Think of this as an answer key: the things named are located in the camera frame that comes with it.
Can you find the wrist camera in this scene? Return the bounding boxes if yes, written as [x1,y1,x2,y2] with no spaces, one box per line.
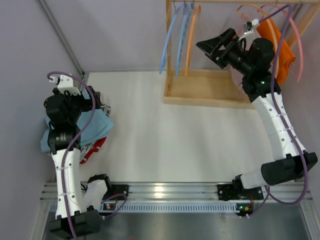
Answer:
[49,74,81,96]
[240,18,260,41]

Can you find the pink hanger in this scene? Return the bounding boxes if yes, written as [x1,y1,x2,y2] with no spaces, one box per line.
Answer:
[268,17,304,83]

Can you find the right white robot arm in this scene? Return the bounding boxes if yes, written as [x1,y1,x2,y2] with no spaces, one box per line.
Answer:
[195,28,318,197]

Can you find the red trousers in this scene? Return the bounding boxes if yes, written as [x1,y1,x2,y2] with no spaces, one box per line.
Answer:
[79,137,107,164]

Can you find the slotted cable duct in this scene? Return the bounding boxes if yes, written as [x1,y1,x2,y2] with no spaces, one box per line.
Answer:
[49,201,253,213]

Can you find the wooden clothes rack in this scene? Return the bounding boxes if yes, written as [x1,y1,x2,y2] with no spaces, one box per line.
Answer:
[163,0,320,109]

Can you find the orange hanger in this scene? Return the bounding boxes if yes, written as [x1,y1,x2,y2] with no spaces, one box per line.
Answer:
[184,4,202,77]
[236,3,280,51]

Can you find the orange trousers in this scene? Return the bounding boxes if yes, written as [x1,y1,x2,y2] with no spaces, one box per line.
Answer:
[257,19,296,86]

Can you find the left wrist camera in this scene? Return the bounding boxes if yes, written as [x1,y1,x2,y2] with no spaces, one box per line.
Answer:
[49,74,81,96]

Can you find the aluminium mounting rail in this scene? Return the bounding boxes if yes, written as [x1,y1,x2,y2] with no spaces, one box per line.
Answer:
[39,181,313,201]

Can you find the light blue plastic hanger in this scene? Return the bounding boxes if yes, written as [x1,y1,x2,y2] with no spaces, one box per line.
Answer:
[158,3,186,75]

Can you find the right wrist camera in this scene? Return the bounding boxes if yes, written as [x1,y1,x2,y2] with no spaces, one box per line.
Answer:
[240,18,260,41]

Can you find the aluminium corner post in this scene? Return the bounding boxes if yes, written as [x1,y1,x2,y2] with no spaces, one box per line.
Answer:
[35,0,85,77]

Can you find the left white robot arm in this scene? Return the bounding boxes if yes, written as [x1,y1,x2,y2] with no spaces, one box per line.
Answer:
[43,86,110,240]

